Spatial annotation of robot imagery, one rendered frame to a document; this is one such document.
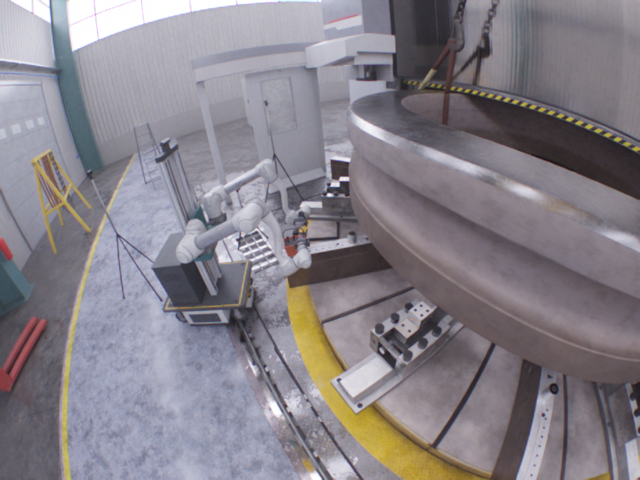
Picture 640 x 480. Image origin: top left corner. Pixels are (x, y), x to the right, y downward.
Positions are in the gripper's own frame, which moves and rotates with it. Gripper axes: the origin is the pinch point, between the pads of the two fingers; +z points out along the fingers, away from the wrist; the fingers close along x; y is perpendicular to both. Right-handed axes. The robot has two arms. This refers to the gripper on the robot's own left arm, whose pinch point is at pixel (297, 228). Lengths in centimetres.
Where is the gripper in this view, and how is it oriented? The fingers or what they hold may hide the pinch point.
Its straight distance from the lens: 246.5
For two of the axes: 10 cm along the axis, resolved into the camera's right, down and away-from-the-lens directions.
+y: 0.9, 8.0, 5.9
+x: -9.7, -0.5, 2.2
